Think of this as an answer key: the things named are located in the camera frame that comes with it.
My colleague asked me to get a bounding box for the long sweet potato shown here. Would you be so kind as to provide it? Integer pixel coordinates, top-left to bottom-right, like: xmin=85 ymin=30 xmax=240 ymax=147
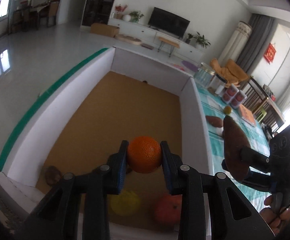
xmin=223 ymin=115 xmax=250 ymax=182

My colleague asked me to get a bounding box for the short sweet potato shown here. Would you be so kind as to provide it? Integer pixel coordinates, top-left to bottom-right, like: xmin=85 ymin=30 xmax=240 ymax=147
xmin=206 ymin=115 xmax=223 ymax=128

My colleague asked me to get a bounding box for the large orange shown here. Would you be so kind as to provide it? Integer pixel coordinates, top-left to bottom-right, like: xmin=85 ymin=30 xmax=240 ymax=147
xmin=127 ymin=136 xmax=162 ymax=174

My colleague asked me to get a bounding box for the person's hand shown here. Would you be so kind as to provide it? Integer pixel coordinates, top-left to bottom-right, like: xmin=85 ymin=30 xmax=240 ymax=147
xmin=259 ymin=196 xmax=290 ymax=235

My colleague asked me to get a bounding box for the orange book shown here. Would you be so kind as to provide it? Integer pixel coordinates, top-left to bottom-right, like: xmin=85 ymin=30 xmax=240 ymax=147
xmin=238 ymin=104 xmax=257 ymax=127

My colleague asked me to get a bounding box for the dark brown round fruit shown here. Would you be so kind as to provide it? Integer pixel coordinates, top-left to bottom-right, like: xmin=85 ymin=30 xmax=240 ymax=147
xmin=44 ymin=166 xmax=62 ymax=186

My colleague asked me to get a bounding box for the dark wooden dining chair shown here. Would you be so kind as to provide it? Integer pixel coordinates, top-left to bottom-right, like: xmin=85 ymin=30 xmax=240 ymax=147
xmin=242 ymin=76 xmax=285 ymax=132

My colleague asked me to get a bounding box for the green-yellow fruit on table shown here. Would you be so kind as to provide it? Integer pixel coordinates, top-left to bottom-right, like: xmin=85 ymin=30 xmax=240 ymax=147
xmin=223 ymin=106 xmax=232 ymax=115

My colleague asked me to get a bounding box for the teal checkered tablecloth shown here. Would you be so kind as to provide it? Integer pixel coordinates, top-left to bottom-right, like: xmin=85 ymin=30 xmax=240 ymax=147
xmin=197 ymin=85 xmax=270 ymax=211

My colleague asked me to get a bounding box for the red label can right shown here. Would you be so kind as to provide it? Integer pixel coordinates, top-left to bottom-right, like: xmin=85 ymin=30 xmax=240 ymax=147
xmin=230 ymin=90 xmax=247 ymax=109

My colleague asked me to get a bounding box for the red label can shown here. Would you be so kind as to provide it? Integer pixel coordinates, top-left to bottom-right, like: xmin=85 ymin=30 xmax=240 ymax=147
xmin=221 ymin=84 xmax=239 ymax=104
xmin=230 ymin=90 xmax=247 ymax=109

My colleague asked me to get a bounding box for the red apple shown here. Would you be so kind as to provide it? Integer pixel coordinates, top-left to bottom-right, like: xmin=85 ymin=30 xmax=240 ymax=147
xmin=153 ymin=194 xmax=182 ymax=228

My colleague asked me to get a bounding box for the red label can left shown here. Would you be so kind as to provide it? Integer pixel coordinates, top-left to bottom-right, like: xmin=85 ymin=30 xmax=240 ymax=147
xmin=221 ymin=84 xmax=239 ymax=104

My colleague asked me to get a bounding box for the yellow round fruit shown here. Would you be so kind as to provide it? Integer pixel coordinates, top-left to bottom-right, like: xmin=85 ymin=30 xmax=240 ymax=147
xmin=109 ymin=190 xmax=141 ymax=217

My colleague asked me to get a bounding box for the clear jar black lid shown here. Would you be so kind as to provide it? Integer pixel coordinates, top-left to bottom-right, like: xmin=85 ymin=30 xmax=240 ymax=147
xmin=207 ymin=74 xmax=227 ymax=95

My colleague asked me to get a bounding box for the orange fabric armchair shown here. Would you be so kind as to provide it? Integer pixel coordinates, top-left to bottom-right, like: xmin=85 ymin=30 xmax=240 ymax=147
xmin=209 ymin=59 xmax=249 ymax=88

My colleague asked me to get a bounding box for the clear glass jar gold lid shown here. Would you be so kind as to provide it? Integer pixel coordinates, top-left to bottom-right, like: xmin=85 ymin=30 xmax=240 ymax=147
xmin=194 ymin=62 xmax=216 ymax=88

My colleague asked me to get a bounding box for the white cardboard box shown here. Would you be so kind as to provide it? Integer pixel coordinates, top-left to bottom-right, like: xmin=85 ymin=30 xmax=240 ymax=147
xmin=0 ymin=48 xmax=213 ymax=239

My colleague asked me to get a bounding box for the white standing air conditioner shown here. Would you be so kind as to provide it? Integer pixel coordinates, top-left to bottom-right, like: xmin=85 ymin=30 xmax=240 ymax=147
xmin=217 ymin=21 xmax=252 ymax=67

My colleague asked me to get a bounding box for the potted green plant right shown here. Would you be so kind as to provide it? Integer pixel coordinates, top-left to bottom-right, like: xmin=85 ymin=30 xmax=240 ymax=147
xmin=194 ymin=31 xmax=211 ymax=49

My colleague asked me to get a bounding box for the potted green plant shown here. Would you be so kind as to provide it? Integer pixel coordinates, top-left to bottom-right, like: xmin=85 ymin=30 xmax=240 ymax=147
xmin=194 ymin=31 xmax=211 ymax=49
xmin=129 ymin=11 xmax=144 ymax=23

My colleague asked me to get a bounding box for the grey curtain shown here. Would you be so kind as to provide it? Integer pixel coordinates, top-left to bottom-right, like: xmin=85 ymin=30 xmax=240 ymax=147
xmin=236 ymin=14 xmax=277 ymax=75

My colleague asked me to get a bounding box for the small wooden bench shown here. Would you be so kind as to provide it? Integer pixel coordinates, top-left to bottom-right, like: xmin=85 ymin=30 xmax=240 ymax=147
xmin=157 ymin=36 xmax=180 ymax=57

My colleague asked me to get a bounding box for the black television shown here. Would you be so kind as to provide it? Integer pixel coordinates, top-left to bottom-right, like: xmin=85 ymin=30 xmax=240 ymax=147
xmin=148 ymin=7 xmax=190 ymax=38

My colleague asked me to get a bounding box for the white tv cabinet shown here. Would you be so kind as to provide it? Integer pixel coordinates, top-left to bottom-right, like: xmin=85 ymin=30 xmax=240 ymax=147
xmin=108 ymin=18 xmax=204 ymax=64

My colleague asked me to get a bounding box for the round wooden floor tray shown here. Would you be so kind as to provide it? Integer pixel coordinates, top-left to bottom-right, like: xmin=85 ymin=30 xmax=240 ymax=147
xmin=115 ymin=34 xmax=142 ymax=46

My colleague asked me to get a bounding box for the potted green plant left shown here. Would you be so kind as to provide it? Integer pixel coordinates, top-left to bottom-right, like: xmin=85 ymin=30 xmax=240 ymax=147
xmin=129 ymin=11 xmax=144 ymax=23

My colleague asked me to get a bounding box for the brown cardboard box on floor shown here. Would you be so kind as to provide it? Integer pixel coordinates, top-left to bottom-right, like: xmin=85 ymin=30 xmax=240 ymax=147
xmin=90 ymin=23 xmax=120 ymax=38

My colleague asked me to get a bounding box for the red flower bouquet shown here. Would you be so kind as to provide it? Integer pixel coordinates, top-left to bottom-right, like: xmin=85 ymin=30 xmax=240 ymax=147
xmin=115 ymin=4 xmax=128 ymax=20

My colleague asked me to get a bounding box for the dark glass display cabinet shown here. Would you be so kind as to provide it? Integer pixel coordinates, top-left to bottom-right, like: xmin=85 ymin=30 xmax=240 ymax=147
xmin=81 ymin=0 xmax=114 ymax=27

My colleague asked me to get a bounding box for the red wall decoration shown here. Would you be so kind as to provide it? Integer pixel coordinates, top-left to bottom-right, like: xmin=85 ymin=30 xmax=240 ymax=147
xmin=264 ymin=43 xmax=277 ymax=64

